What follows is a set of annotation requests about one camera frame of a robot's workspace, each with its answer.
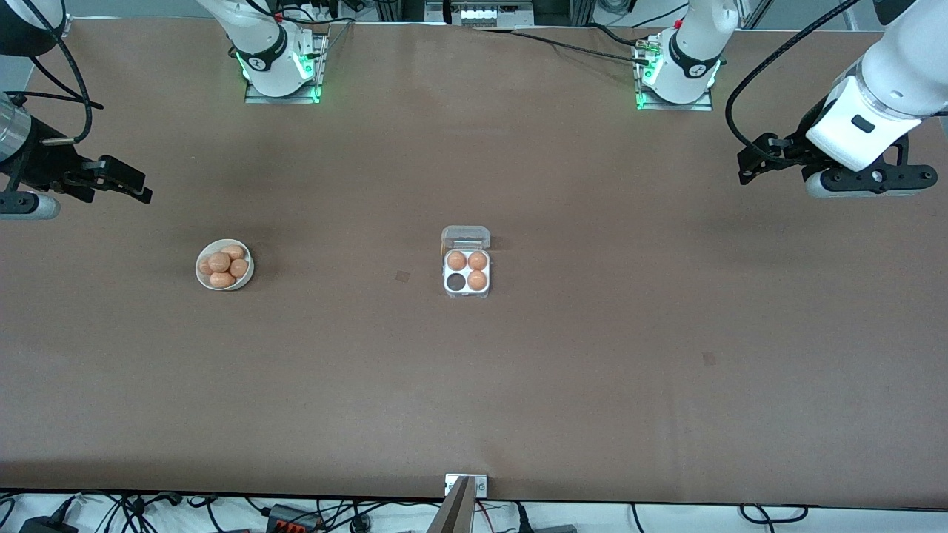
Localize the clear plastic egg box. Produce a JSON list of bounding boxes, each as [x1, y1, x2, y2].
[[441, 225, 493, 300]]

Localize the white round bowl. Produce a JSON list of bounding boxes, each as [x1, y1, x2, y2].
[[196, 238, 255, 292]]

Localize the white socket strip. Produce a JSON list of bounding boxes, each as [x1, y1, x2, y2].
[[450, 0, 535, 27]]

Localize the black power brick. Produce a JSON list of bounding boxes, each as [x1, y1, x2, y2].
[[19, 516, 79, 533]]

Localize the black orange power adapter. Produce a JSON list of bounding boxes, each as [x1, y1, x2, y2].
[[267, 503, 328, 533]]

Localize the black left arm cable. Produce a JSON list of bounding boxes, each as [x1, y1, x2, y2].
[[725, 0, 864, 166]]

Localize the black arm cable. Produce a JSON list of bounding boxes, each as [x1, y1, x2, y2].
[[0, 0, 105, 145], [725, 0, 864, 166]]

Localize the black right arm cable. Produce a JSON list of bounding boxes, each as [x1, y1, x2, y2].
[[0, 0, 105, 145]]

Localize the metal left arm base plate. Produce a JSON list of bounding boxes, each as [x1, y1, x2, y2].
[[635, 37, 715, 113]]

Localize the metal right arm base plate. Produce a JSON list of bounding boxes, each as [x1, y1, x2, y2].
[[244, 33, 329, 104]]

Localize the long black table cable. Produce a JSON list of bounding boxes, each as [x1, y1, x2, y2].
[[474, 26, 656, 66]]

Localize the black looped floor cable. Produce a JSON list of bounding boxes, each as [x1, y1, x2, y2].
[[739, 504, 810, 525]]

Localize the small metal table bracket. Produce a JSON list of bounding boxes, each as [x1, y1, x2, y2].
[[444, 474, 489, 497]]

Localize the brown camera pole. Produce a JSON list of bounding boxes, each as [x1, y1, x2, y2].
[[426, 476, 475, 533]]

